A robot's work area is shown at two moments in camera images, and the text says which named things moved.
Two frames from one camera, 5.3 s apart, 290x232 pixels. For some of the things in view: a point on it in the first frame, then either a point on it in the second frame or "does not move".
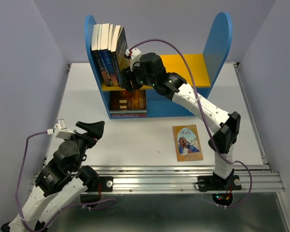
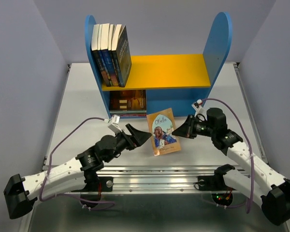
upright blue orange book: x=112 y=60 does not move
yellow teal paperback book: x=127 y=111 does not move
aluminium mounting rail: x=262 y=179 does not move
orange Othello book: x=187 y=143 → x=161 y=124
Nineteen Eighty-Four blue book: x=121 y=65 does not move
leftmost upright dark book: x=95 y=42 does not move
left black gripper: x=94 y=133 → x=138 y=137
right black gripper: x=129 y=75 → x=186 y=129
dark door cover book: x=135 y=100 does not move
